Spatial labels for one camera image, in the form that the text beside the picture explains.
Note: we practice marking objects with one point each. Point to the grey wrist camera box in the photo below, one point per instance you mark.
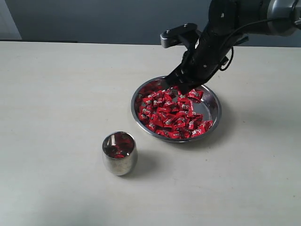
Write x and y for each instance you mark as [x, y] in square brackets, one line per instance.
[186, 34]

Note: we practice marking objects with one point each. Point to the red candy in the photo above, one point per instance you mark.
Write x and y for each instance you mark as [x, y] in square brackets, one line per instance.
[121, 149]
[206, 125]
[197, 132]
[195, 95]
[174, 134]

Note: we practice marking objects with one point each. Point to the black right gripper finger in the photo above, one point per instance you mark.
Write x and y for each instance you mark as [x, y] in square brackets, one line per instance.
[186, 87]

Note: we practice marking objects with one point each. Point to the stainless steel cup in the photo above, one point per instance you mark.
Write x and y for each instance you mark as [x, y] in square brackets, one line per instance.
[123, 166]

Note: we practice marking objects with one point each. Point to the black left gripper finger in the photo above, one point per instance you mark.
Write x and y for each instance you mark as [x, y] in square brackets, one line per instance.
[175, 78]

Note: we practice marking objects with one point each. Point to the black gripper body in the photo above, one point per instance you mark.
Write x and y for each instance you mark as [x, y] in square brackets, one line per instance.
[201, 63]

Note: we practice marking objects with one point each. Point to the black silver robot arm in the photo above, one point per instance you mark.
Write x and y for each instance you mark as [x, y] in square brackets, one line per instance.
[229, 24]

